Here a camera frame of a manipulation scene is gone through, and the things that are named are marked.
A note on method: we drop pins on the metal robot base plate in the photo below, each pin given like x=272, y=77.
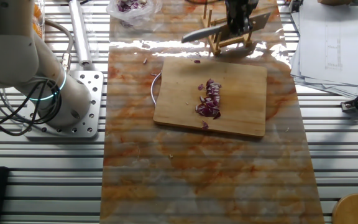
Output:
x=90, y=93

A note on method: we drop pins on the wooden mug tree stand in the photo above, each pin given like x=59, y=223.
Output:
x=356, y=210

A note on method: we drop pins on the wooden peg rack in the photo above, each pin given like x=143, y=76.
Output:
x=217, y=45

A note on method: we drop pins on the white plastic wrap roll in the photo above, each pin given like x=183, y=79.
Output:
x=79, y=31

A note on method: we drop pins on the clear plastic fruit container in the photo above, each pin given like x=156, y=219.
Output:
x=37, y=20

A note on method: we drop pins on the orange fruit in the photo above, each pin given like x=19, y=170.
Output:
x=37, y=29
x=37, y=11

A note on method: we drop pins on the white paper stack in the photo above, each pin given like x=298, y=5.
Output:
x=331, y=56

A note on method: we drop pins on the steel cleaver knife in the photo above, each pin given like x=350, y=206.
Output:
x=200, y=35

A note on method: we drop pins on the wooden cutting board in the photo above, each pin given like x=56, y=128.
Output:
x=182, y=102

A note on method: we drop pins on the plastic bag of chopped onion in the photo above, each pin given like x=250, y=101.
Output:
x=132, y=11

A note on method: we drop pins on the red onion chunk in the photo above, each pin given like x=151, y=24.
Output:
x=211, y=102

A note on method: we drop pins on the orange marbled table mat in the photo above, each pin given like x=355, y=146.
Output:
x=197, y=174

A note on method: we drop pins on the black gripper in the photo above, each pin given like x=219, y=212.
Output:
x=239, y=7

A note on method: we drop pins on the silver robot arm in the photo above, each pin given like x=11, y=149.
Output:
x=5, y=46

